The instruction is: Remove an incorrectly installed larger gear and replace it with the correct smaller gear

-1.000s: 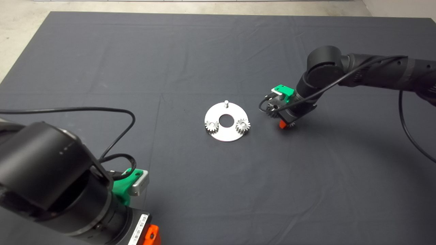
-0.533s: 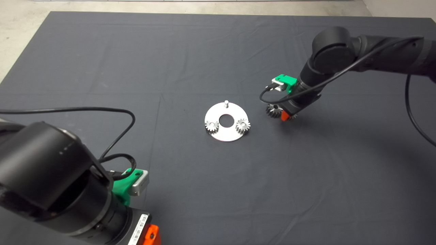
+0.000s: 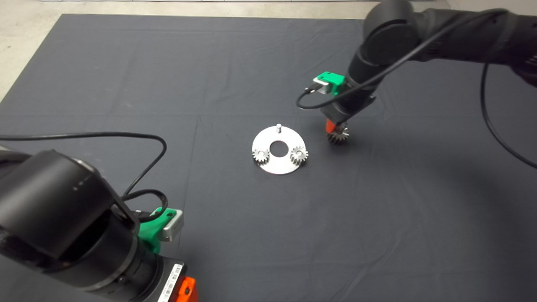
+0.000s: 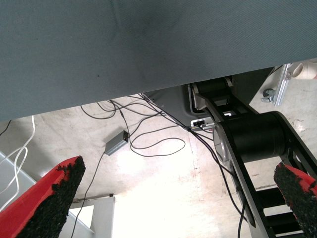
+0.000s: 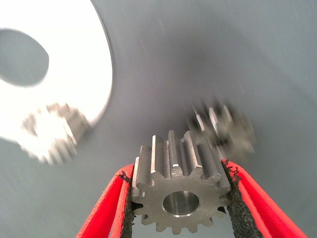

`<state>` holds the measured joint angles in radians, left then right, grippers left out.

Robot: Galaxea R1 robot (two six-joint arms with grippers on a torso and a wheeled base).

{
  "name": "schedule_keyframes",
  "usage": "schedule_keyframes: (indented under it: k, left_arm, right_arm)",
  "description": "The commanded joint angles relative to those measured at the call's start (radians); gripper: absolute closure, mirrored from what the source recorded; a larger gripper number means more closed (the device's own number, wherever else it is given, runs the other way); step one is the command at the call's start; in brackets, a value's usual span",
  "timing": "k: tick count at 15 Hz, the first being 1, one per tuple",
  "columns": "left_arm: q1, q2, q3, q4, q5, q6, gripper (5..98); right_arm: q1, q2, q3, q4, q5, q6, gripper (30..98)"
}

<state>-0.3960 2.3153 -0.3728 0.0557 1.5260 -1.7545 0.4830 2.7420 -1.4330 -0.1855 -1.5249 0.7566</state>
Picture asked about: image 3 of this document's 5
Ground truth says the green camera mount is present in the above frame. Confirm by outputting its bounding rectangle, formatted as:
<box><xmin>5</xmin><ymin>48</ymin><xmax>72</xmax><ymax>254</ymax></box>
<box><xmin>317</xmin><ymin>72</ymin><xmax>347</xmax><ymax>98</ymax></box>
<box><xmin>138</xmin><ymin>207</ymin><xmax>177</xmax><ymax>254</ymax></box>

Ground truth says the thin black cable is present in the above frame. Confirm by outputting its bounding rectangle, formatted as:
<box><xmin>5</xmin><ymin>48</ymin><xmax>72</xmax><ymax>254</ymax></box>
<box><xmin>0</xmin><ymin>132</ymin><xmax>168</xmax><ymax>198</ymax></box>

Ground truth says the green left camera mount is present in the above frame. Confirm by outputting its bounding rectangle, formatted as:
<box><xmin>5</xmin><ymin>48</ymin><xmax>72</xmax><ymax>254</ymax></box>
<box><xmin>138</xmin><ymin>207</ymin><xmax>177</xmax><ymax>254</ymax></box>

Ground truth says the black right camera cable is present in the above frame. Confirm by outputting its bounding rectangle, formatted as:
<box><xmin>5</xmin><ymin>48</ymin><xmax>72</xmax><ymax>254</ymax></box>
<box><xmin>296</xmin><ymin>8</ymin><xmax>537</xmax><ymax>170</ymax></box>

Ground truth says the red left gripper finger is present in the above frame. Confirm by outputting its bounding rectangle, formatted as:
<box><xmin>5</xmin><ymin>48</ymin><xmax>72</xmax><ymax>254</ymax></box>
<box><xmin>175</xmin><ymin>276</ymin><xmax>198</xmax><ymax>302</ymax></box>

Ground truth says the green right camera mount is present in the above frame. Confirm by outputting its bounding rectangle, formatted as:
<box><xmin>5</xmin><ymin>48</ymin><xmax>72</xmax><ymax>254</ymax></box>
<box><xmin>317</xmin><ymin>72</ymin><xmax>347</xmax><ymax>98</ymax></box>

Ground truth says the round metal plate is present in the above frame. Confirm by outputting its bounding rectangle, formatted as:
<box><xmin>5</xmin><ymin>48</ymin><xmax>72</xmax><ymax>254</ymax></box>
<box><xmin>252</xmin><ymin>123</ymin><xmax>306</xmax><ymax>175</ymax></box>

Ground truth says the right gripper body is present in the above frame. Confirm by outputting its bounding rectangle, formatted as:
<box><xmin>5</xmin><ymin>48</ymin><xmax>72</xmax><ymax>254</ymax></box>
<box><xmin>321</xmin><ymin>94</ymin><xmax>377</xmax><ymax>126</ymax></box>

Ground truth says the dark grey table cloth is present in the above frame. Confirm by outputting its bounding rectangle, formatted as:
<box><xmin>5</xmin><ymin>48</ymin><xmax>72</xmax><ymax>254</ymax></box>
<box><xmin>0</xmin><ymin>13</ymin><xmax>537</xmax><ymax>302</ymax></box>

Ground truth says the braided black cable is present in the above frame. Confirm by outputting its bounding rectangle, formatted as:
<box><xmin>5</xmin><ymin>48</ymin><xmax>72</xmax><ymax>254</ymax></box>
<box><xmin>122</xmin><ymin>189</ymin><xmax>169</xmax><ymax>222</ymax></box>

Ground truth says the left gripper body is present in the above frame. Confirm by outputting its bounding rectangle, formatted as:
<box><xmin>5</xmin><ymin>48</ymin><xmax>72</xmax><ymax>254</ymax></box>
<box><xmin>143</xmin><ymin>257</ymin><xmax>188</xmax><ymax>302</ymax></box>

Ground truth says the silver left camera box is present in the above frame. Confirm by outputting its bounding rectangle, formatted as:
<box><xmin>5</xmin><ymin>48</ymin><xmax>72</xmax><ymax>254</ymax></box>
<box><xmin>162</xmin><ymin>209</ymin><xmax>185</xmax><ymax>243</ymax></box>

